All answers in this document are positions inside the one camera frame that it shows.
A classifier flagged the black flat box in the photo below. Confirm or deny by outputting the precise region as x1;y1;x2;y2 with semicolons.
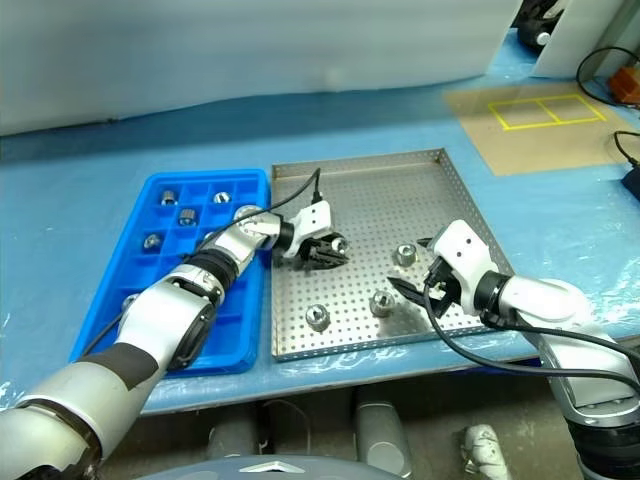
621;164;640;197

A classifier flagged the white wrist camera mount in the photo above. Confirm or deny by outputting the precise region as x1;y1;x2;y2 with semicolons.
428;219;494;316
283;200;333;259

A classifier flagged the brown cardboard mat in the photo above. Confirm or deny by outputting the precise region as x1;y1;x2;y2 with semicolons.
443;82;640;177

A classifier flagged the blue plastic table cover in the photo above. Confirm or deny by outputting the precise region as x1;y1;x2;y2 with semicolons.
0;24;640;416

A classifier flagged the white robot foot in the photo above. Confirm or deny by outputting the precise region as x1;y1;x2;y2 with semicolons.
452;424;501;476

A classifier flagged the grey robot torso plate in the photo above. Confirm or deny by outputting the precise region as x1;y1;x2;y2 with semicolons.
132;452;374;480

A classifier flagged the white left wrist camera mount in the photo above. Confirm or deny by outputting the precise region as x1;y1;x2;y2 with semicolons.
283;200;333;259

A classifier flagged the metal nut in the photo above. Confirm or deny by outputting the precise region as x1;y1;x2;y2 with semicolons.
303;303;331;331

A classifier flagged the white upright panel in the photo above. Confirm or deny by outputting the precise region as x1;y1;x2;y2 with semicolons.
529;0;621;80

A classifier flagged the black looped cable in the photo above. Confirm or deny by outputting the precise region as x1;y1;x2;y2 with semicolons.
574;46;640;109

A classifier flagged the grey rounded robot leg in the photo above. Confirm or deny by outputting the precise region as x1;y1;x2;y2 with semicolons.
355;387;414;479
207;405;274;459

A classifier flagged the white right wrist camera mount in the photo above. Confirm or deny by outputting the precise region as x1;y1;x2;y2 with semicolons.
428;219;494;316

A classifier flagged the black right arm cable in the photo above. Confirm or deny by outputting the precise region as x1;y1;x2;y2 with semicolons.
422;282;640;396

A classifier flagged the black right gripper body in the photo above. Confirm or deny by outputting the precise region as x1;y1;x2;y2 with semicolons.
423;255;462;319

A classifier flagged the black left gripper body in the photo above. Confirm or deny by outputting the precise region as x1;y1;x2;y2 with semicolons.
298;232;331;271

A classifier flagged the blue compartment tray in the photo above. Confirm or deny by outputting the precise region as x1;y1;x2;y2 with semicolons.
68;168;272;376

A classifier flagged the yellow tape rectangle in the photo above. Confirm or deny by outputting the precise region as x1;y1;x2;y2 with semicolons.
488;93;608;130

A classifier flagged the thin black cable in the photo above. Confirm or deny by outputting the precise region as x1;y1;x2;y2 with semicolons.
613;130;640;167

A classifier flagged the perforated steel tray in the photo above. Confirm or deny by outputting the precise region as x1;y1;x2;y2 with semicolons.
270;146;516;362

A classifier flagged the orange block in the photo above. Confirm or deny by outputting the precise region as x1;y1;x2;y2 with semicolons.
608;67;640;104

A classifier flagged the black rounded device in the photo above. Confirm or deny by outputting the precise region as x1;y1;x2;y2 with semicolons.
514;0;569;49

